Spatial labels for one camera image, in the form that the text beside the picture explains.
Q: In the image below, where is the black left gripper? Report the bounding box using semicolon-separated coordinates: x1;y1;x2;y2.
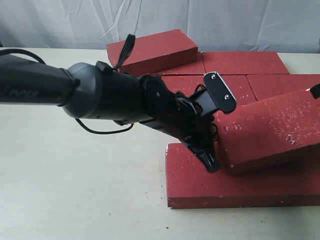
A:
140;75;222;173

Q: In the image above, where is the red brick with white chips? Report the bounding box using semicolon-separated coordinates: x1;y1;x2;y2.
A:
215;90;320;176

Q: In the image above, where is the red brick moved into row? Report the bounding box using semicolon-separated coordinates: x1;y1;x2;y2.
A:
162;75;257;106

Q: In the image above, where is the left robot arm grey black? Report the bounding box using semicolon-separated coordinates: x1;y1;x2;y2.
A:
0;49;221;173

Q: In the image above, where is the red brick front left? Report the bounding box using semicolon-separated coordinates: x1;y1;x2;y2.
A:
165;143;299;209

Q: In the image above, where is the red brick right middle row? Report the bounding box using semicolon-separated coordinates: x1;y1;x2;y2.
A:
246;74;320;101

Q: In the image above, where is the red brick back right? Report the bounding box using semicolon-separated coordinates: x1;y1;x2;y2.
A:
202;51;289;75

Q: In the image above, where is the red brick front right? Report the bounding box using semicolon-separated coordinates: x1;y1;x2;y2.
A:
292;159;320;207

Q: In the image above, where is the red brick back left tilted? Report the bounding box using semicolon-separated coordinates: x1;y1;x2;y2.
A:
119;29;198;77

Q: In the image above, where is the white backdrop curtain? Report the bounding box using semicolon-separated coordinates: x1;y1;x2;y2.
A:
0;0;320;53

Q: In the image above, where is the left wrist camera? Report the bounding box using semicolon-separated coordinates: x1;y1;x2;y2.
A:
190;71;237;117

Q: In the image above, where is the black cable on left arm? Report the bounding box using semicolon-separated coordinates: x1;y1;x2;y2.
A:
0;34;137;135

